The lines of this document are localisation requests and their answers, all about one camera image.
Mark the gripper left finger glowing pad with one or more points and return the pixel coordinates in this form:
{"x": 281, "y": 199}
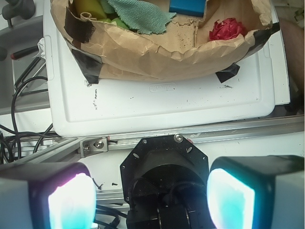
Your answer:
{"x": 58, "y": 195}

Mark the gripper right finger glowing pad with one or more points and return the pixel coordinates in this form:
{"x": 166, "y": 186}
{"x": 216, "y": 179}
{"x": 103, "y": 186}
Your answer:
{"x": 257, "y": 192}

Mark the red paper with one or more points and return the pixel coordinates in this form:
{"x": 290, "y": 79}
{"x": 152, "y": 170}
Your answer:
{"x": 227, "y": 29}

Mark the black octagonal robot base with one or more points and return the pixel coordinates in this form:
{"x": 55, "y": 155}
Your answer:
{"x": 164, "y": 182}

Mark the white plastic bin lid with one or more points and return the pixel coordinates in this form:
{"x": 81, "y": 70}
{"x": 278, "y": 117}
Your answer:
{"x": 115, "y": 106}

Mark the brown paper bag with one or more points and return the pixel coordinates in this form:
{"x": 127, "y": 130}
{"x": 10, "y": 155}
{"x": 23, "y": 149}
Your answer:
{"x": 184, "y": 51}

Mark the green plush toy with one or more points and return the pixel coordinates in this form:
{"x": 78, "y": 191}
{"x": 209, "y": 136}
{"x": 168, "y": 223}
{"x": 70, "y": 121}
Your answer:
{"x": 116, "y": 21}

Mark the blue rectangular block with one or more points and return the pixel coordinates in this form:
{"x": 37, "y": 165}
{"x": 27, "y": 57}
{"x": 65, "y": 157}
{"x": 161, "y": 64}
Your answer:
{"x": 188, "y": 7}

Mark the yellow sponge block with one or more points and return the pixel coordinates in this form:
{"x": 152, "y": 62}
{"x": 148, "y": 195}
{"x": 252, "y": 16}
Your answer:
{"x": 92, "y": 7}

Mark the teal woven cloth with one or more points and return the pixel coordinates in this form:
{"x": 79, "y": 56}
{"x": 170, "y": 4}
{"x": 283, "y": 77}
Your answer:
{"x": 145, "y": 17}

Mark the aluminium extrusion rail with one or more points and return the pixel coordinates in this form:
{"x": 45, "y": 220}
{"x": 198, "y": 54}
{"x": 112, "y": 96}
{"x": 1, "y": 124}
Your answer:
{"x": 255, "y": 137}

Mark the metal corner bracket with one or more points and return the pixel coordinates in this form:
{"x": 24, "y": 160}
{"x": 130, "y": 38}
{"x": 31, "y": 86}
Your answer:
{"x": 91, "y": 146}

